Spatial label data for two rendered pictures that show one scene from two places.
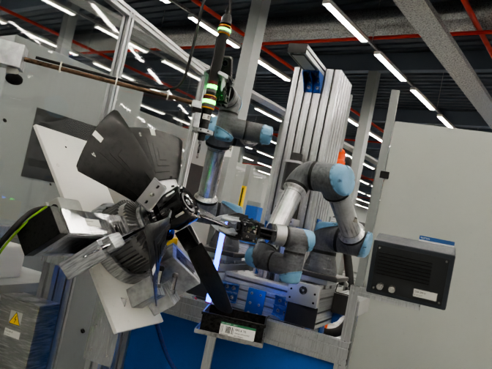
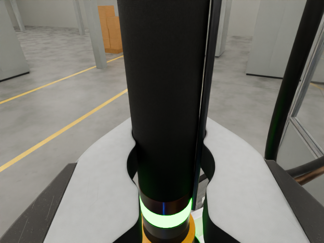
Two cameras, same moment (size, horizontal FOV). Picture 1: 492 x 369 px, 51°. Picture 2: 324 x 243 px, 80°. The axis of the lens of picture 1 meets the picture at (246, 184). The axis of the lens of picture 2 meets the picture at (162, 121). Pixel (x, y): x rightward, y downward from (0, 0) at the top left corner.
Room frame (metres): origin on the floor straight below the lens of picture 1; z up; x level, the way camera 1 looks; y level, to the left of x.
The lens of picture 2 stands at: (1.75, 0.16, 1.72)
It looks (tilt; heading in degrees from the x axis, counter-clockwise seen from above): 32 degrees down; 169
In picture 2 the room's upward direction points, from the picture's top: 1 degrees counter-clockwise
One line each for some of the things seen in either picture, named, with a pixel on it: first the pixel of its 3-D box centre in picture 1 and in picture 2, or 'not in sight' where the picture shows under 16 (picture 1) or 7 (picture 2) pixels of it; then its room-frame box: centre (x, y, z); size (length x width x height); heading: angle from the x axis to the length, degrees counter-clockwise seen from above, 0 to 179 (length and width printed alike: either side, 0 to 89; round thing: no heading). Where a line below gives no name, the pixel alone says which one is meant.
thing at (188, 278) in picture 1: (171, 271); not in sight; (1.72, 0.18, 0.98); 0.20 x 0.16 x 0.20; 69
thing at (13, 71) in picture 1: (14, 76); not in sight; (1.52, 0.75, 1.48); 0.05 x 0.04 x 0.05; 104
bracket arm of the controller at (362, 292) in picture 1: (384, 296); not in sight; (1.77, -0.54, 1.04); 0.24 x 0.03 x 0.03; 69
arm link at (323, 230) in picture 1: (328, 236); not in sight; (2.32, -0.41, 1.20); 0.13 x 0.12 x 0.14; 56
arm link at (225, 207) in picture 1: (228, 215); not in sight; (2.53, 0.05, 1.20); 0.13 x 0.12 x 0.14; 95
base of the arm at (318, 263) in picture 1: (321, 261); not in sight; (2.32, -0.40, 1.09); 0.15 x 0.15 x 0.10
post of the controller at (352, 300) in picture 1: (350, 312); not in sight; (1.81, -0.45, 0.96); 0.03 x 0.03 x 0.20; 69
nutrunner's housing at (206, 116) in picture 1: (214, 73); not in sight; (1.66, 0.17, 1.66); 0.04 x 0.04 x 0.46
